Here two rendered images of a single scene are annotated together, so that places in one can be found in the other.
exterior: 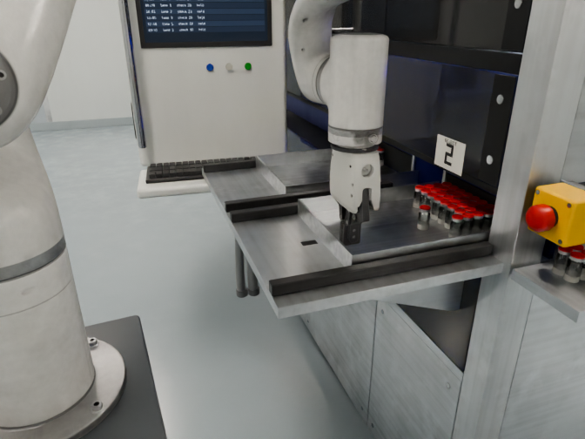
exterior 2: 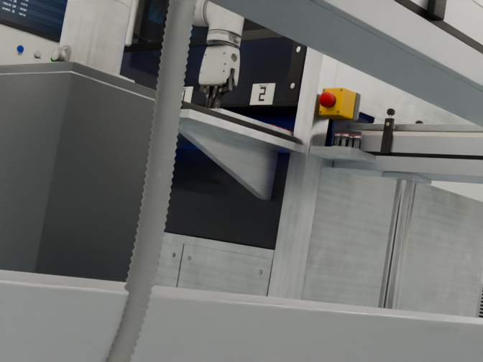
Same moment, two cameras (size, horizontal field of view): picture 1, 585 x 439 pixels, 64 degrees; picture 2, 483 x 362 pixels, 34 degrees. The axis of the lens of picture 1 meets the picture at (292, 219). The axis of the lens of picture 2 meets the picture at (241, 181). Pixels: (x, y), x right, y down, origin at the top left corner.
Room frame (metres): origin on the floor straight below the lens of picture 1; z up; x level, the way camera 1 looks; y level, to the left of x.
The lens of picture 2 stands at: (-1.04, 0.64, 0.60)
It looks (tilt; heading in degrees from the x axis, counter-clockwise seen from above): 5 degrees up; 334
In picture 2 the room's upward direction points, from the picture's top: 9 degrees clockwise
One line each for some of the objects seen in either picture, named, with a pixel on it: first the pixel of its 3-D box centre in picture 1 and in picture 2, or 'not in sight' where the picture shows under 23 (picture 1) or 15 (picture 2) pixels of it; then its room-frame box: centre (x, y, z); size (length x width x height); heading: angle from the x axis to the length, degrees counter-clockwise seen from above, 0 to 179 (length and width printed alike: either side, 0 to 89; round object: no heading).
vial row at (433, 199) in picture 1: (440, 210); not in sight; (0.87, -0.30, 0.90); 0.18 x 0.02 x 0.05; 19
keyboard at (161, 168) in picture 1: (211, 167); not in sight; (1.43, 0.25, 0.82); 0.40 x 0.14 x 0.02; 104
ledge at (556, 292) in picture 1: (576, 286); (346, 155); (0.64, -0.45, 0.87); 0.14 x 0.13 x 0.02; 109
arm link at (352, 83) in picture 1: (355, 79); (227, 9); (0.73, -0.10, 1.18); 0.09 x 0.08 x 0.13; 38
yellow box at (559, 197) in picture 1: (567, 213); (338, 104); (0.64, -0.41, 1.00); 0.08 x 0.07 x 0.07; 109
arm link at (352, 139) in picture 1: (355, 134); (224, 41); (0.72, -0.10, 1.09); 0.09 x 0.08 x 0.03; 19
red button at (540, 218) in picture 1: (542, 217); (328, 100); (0.62, -0.36, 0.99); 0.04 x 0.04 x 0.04; 19
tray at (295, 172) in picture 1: (332, 169); not in sight; (1.16, -0.10, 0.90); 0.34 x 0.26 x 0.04; 109
